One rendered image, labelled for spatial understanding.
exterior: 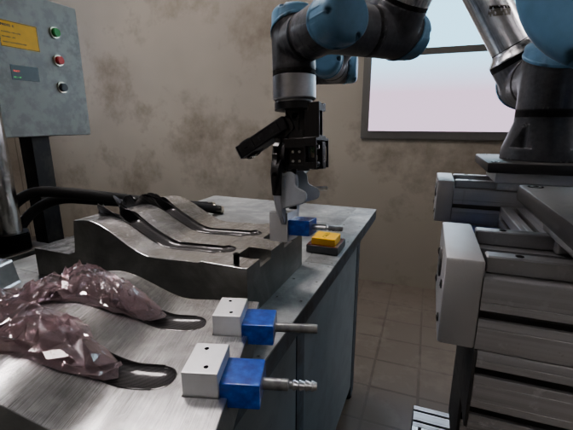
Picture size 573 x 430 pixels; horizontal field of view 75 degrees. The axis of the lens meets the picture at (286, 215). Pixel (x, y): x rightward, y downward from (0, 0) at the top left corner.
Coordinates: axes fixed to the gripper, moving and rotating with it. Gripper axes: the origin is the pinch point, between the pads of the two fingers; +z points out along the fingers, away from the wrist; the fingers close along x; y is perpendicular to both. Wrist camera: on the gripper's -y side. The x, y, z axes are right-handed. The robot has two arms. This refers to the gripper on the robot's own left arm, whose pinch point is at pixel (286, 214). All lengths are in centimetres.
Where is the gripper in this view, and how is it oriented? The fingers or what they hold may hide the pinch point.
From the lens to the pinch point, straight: 69.2
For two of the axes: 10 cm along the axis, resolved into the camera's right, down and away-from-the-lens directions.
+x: 4.0, -1.6, 9.0
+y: 9.2, 0.4, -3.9
